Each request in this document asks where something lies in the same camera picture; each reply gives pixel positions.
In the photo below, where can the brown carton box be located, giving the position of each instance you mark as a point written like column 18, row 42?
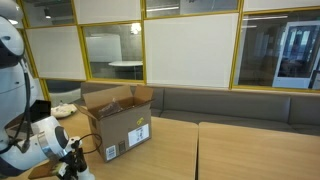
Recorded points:
column 116, row 133

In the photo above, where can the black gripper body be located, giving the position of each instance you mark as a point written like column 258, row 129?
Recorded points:
column 76, row 163

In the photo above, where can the yellow window frame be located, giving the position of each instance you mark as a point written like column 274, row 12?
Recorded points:
column 236, row 50

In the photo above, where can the round white meeting table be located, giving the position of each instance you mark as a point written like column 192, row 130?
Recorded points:
column 126, row 63

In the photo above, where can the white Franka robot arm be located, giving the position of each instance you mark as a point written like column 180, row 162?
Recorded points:
column 16, row 100

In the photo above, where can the grey sofa bench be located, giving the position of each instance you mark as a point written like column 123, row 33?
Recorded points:
column 233, row 106

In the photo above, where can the white framed glass door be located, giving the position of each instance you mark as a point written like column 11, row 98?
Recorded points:
column 281, row 81

